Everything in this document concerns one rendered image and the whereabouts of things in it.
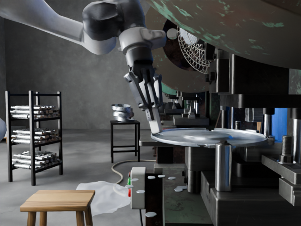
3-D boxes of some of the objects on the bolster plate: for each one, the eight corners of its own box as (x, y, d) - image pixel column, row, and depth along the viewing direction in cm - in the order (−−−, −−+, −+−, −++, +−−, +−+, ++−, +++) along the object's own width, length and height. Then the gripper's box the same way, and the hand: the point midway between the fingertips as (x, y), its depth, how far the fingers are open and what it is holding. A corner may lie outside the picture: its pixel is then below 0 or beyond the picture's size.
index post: (217, 191, 49) (218, 141, 49) (213, 186, 52) (214, 138, 52) (232, 192, 49) (233, 141, 49) (228, 186, 52) (229, 139, 52)
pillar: (264, 149, 75) (266, 100, 74) (261, 147, 77) (263, 100, 76) (272, 149, 75) (274, 100, 74) (269, 148, 77) (270, 100, 76)
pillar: (294, 163, 58) (296, 101, 57) (289, 161, 60) (291, 101, 60) (304, 163, 58) (306, 101, 57) (299, 161, 60) (301, 101, 60)
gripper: (145, 59, 81) (164, 133, 77) (111, 55, 72) (130, 139, 68) (162, 48, 76) (183, 128, 72) (128, 42, 67) (149, 132, 63)
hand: (154, 120), depth 71 cm, fingers closed
